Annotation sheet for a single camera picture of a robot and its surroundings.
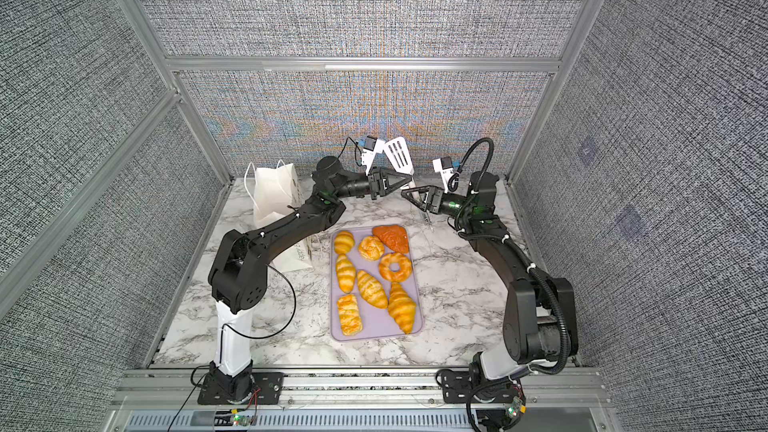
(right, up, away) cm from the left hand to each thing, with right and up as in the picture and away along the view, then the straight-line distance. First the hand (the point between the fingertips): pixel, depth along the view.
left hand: (410, 182), depth 72 cm
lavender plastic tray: (-8, -39, +11) cm, 41 cm away
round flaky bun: (-10, -19, +23) cm, 31 cm away
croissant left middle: (-18, -26, +18) cm, 36 cm away
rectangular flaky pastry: (-16, -35, +9) cm, 40 cm away
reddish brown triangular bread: (-3, -16, +25) cm, 30 cm away
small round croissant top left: (-19, -18, +25) cm, 36 cm away
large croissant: (-2, -34, +10) cm, 35 cm away
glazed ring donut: (0, -24, +22) cm, 33 cm away
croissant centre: (-10, -31, +13) cm, 35 cm away
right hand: (0, -3, +6) cm, 6 cm away
